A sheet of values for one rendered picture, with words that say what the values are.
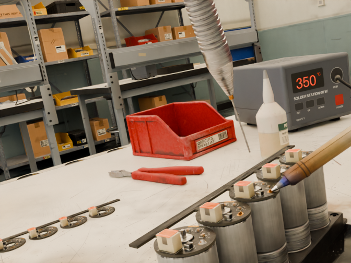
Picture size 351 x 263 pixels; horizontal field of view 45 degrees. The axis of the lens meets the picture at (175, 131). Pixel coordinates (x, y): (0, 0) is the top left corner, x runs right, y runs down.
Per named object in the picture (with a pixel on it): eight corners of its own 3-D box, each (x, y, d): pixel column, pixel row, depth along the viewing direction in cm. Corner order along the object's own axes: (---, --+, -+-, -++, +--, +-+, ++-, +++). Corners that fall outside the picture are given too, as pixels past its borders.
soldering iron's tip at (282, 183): (276, 196, 20) (293, 184, 20) (270, 188, 20) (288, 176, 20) (272, 193, 20) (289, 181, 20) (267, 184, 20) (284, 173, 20)
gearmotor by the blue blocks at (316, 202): (336, 229, 26) (328, 150, 25) (322, 247, 24) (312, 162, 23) (299, 224, 28) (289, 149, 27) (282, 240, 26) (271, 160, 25)
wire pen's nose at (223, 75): (213, 102, 18) (201, 70, 17) (223, 89, 18) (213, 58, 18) (236, 99, 17) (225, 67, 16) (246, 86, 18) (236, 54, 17)
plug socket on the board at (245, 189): (257, 193, 20) (255, 180, 20) (248, 199, 20) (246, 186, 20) (243, 191, 21) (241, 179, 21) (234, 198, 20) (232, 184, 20)
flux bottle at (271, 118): (296, 155, 47) (285, 67, 45) (268, 162, 46) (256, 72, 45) (282, 150, 50) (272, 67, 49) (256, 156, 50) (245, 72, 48)
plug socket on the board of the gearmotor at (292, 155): (304, 158, 24) (303, 147, 24) (298, 163, 24) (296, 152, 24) (291, 158, 25) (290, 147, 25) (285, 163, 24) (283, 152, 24)
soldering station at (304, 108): (356, 117, 61) (350, 51, 59) (290, 135, 57) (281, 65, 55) (291, 110, 75) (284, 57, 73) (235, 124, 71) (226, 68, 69)
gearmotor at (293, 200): (319, 250, 24) (309, 164, 23) (302, 271, 22) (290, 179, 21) (280, 242, 25) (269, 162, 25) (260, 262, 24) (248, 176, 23)
